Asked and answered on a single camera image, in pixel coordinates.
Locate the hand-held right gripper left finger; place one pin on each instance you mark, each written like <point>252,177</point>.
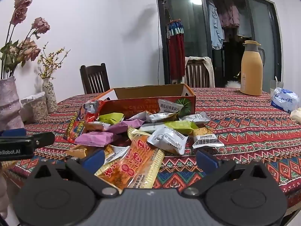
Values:
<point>95,159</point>

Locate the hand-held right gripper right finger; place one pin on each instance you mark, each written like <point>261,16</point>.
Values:
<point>207,160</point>

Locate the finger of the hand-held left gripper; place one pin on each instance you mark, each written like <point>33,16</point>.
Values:
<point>43,139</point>
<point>14,132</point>

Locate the purple snack packet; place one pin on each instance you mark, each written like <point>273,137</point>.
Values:
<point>94,139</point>
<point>124,125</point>

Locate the large orange snack packet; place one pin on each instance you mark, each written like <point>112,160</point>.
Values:
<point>134,162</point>

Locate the red chips bag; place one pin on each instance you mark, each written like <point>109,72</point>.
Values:
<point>80,122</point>

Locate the long green white snack packet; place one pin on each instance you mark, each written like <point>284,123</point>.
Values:
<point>174,125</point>

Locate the orange cardboard box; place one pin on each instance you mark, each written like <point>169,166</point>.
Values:
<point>141,103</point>

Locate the gold snack packet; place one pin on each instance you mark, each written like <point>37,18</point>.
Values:
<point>76,151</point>

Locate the yellow snack packet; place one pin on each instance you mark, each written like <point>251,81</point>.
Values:
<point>202,131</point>

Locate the speckled container white lid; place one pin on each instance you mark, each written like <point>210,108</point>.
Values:
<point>37,110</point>

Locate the pink textured vase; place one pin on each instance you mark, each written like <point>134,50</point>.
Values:
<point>9,103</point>

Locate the small brown orange snack packet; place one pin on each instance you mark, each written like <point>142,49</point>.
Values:
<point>95,126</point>

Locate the floral patterned vase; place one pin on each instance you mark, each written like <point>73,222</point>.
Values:
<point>49,96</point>

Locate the silver orange snack packet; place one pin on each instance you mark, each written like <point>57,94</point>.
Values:
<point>162,117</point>

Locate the yellow blossom branches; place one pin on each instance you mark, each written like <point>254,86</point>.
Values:
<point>50,63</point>

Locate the dark wooden chair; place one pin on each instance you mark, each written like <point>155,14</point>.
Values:
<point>94,77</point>

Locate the white fluffy object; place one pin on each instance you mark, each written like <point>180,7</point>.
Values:
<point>231,84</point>

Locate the pink dried flowers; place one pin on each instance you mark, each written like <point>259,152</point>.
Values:
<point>21,49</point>

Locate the light wooden chair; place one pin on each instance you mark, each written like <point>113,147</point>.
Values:
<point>195,75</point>

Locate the chair with cream cloth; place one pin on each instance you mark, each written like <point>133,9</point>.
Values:
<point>209,68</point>

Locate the yellow thermos jug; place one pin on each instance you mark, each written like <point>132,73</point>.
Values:
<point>251,75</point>

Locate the white blue tissue pack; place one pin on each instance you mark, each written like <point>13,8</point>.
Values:
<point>284,98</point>

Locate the red tassel hanging ornament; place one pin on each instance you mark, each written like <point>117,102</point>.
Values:
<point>177,51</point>

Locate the light blue hanging shirt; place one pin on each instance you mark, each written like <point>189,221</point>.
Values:
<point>215,28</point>

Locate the white hanging garment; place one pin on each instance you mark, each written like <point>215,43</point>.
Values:
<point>244,30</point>

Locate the pink hanging garment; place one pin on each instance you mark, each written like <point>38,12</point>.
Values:
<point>229,14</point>

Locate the sliding glass door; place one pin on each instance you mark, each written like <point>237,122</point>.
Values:
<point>185,11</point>

